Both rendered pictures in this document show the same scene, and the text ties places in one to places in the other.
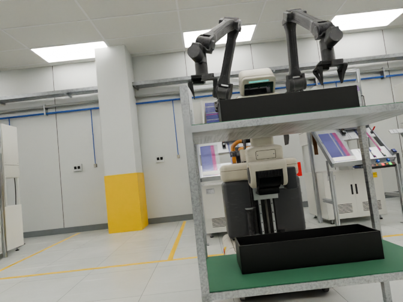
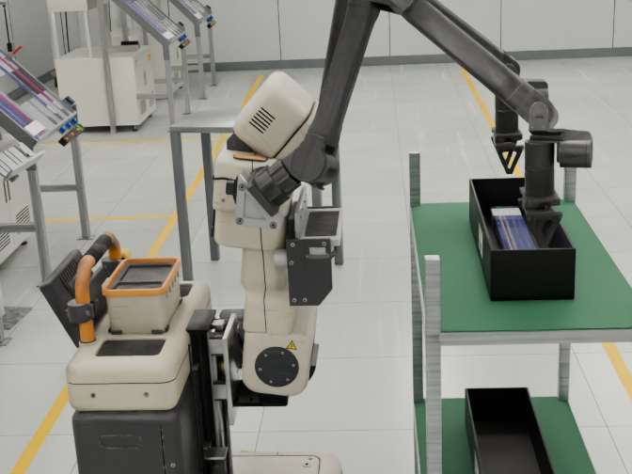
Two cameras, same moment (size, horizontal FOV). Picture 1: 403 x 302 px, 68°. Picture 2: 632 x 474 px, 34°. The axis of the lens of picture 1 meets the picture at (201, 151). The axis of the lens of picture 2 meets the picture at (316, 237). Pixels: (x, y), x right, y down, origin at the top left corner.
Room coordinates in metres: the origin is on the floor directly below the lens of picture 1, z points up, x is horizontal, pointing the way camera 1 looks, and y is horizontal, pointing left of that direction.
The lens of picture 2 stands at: (1.61, 1.93, 1.76)
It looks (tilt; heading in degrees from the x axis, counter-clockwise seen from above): 18 degrees down; 274
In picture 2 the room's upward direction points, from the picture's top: 3 degrees counter-clockwise
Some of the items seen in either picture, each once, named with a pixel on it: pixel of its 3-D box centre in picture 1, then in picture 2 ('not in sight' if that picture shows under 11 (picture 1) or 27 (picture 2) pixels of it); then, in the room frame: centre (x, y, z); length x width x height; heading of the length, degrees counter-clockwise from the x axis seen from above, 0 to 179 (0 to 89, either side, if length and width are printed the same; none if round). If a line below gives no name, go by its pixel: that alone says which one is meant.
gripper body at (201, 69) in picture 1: (201, 72); (539, 183); (1.30, -0.04, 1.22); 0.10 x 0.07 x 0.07; 90
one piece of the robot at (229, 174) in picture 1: (260, 192); (164, 400); (2.16, -0.39, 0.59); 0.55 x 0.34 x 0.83; 89
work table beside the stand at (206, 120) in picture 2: not in sight; (260, 197); (2.19, -2.88, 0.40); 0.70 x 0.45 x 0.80; 170
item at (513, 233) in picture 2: not in sight; (515, 244); (1.30, -0.38, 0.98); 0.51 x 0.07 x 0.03; 89
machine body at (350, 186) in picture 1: (342, 193); not in sight; (3.88, -1.75, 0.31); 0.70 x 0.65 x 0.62; 90
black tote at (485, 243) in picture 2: (284, 110); (515, 232); (1.30, -0.38, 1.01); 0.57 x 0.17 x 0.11; 89
